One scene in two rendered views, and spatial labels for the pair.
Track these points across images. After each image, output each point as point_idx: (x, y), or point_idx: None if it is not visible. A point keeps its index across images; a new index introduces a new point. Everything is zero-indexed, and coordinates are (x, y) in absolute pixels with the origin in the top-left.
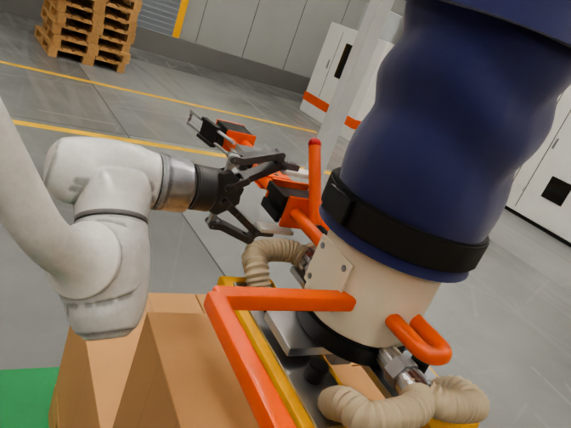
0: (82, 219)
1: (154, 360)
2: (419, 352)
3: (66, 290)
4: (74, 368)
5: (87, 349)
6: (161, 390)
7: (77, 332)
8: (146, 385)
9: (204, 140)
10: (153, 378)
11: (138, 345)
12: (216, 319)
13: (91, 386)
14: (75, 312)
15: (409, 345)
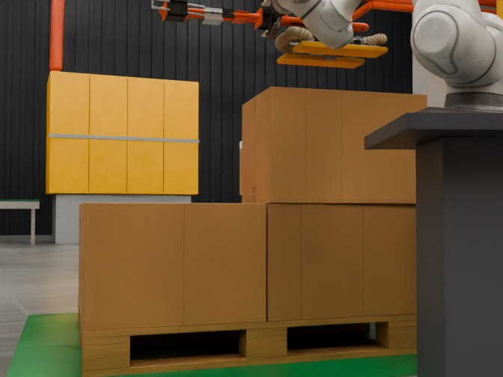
0: (322, 0)
1: (299, 95)
2: (367, 25)
3: (351, 17)
4: (145, 248)
5: (170, 203)
6: (318, 96)
7: (350, 37)
8: (300, 111)
9: (180, 12)
10: (305, 101)
11: (274, 107)
12: (382, 4)
13: (207, 207)
14: (349, 28)
15: (364, 25)
